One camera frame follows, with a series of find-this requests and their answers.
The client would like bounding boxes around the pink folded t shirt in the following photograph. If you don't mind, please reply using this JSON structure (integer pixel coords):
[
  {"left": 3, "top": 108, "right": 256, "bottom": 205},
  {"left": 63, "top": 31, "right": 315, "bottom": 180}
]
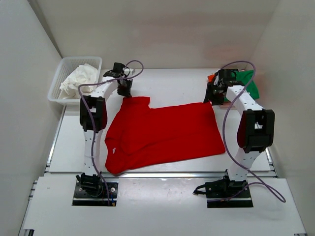
[{"left": 219, "top": 98, "right": 231, "bottom": 110}]

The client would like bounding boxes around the white crumpled t shirt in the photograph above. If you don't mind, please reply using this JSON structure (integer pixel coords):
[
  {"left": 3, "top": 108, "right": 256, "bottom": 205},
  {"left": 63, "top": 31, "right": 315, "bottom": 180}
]
[{"left": 60, "top": 64, "right": 98, "bottom": 99}]

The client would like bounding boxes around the white plastic basket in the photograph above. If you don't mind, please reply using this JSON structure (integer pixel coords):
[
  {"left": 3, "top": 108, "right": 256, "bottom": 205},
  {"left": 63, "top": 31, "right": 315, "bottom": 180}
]
[{"left": 47, "top": 56, "right": 102, "bottom": 106}]

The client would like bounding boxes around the black device behind shirt stack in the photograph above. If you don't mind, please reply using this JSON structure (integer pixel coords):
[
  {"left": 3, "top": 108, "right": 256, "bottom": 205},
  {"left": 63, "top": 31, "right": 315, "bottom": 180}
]
[{"left": 228, "top": 68, "right": 239, "bottom": 72}]

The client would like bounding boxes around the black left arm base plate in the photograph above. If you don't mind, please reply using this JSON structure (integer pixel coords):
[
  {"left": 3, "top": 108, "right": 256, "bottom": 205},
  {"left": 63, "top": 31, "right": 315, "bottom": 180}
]
[{"left": 72, "top": 180, "right": 119, "bottom": 207}]

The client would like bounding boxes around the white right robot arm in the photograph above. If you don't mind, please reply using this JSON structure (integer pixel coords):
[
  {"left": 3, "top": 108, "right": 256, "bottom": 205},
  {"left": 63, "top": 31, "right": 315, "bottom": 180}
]
[{"left": 204, "top": 69, "right": 275, "bottom": 197}]

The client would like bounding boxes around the orange folded t shirt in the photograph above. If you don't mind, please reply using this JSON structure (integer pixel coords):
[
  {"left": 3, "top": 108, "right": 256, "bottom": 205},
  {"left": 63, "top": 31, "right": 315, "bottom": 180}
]
[{"left": 207, "top": 74, "right": 217, "bottom": 83}]

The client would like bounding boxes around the red t shirt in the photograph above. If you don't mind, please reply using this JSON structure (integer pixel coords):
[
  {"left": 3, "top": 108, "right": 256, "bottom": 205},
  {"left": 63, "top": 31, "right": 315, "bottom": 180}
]
[{"left": 104, "top": 96, "right": 225, "bottom": 175}]

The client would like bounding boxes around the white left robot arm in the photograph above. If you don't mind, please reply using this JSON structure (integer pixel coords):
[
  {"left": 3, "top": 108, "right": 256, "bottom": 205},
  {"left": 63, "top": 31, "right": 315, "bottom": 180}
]
[{"left": 76, "top": 62, "right": 135, "bottom": 197}]

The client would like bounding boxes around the green folded t shirt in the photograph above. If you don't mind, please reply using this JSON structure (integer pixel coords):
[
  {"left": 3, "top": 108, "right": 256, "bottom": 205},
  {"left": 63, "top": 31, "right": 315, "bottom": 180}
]
[{"left": 235, "top": 70, "right": 260, "bottom": 100}]

